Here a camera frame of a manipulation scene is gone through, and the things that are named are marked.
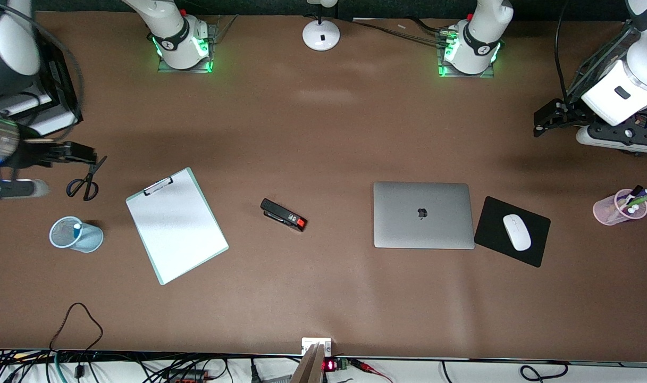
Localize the silver laptop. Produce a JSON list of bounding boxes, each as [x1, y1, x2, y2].
[[373, 181, 476, 250]]

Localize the black scissors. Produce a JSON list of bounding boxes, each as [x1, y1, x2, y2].
[[66, 155, 108, 202]]

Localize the white paper stack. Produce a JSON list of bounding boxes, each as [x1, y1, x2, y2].
[[0, 93, 80, 137]]

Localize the black stacked document tray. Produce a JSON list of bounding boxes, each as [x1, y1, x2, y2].
[[0, 11, 83, 140]]

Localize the light blue mesh cup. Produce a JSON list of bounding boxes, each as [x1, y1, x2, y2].
[[49, 216, 104, 253]]

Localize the pink translucent pen cup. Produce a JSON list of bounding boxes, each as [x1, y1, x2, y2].
[[592, 189, 647, 226]]

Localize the white computer mouse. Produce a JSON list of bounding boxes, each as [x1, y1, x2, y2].
[[502, 214, 532, 252]]

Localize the light green clipboard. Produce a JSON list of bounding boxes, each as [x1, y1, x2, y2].
[[125, 167, 230, 286]]

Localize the black mouse pad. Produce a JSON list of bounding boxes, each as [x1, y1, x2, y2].
[[473, 196, 551, 268]]

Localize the white paper sheet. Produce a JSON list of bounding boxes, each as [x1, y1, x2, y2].
[[127, 171, 226, 283]]

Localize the black stapler red tip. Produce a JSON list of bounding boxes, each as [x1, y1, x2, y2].
[[260, 198, 308, 232]]

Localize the white round stand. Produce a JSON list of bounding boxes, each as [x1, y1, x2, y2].
[[302, 0, 341, 52]]

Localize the orange black power strip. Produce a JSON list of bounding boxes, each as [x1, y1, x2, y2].
[[166, 369, 208, 383]]

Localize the grey mounting beam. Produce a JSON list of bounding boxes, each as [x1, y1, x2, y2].
[[290, 343, 327, 383]]

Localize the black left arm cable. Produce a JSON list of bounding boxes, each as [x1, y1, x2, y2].
[[554, 0, 572, 103]]

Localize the grey wire mesh tray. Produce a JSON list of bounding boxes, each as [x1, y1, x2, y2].
[[565, 21, 647, 155]]

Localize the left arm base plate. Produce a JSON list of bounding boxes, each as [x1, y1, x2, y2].
[[436, 29, 497, 79]]

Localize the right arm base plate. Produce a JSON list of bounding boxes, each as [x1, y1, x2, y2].
[[157, 21, 218, 74]]

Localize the thin black cable loop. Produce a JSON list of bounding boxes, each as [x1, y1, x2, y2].
[[48, 302, 104, 354]]

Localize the black cable bundle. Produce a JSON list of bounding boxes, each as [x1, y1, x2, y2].
[[350, 16, 457, 46]]

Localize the black coiled cable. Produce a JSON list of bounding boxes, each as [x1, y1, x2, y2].
[[519, 362, 569, 383]]

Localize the white mounting bracket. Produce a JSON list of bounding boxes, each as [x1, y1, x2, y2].
[[301, 337, 332, 357]]

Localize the red wire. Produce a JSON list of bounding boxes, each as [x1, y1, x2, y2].
[[350, 359, 394, 383]]

